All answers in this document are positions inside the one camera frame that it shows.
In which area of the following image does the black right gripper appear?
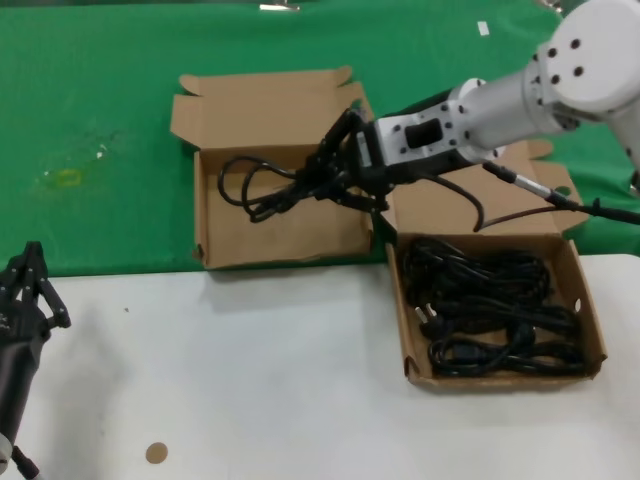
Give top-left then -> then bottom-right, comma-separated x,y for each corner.
305,107 -> 401,211

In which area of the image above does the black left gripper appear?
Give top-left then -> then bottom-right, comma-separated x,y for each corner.
0,241 -> 71,347

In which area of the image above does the open brown cardboard box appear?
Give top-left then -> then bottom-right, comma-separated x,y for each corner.
369,139 -> 609,394

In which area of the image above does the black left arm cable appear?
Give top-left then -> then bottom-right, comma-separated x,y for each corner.
9,446 -> 44,480

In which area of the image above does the cardboard box with torn rim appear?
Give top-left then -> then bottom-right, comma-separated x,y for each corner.
169,64 -> 376,271

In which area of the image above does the black power cable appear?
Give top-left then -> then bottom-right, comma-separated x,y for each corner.
414,294 -> 587,377
218,156 -> 351,225
403,238 -> 556,306

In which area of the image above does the green tablecloth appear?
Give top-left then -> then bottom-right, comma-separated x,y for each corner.
0,3 -> 640,280

